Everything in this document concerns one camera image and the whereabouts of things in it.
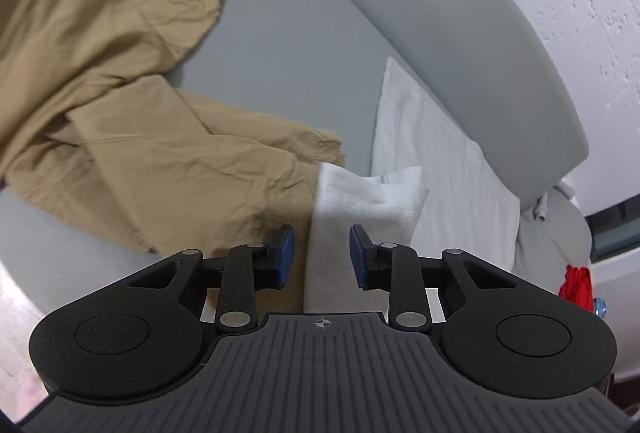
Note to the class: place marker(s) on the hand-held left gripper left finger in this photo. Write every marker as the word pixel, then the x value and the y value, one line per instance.
pixel 286 258

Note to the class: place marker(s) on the tan garment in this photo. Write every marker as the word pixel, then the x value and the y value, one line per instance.
pixel 125 113

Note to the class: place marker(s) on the red cloth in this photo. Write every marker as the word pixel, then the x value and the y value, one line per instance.
pixel 577 285

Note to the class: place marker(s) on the white shirt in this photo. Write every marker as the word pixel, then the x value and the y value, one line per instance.
pixel 450 173

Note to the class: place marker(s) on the dark window frame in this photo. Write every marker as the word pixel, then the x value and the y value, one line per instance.
pixel 615 228

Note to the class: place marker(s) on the small blue object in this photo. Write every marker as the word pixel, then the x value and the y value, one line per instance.
pixel 600 306

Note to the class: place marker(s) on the grey sofa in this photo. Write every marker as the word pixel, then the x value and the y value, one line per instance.
pixel 310 38

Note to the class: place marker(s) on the grey hooded garment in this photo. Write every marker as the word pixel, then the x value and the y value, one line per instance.
pixel 555 233

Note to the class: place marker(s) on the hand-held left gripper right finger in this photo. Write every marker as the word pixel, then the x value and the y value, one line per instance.
pixel 357 258

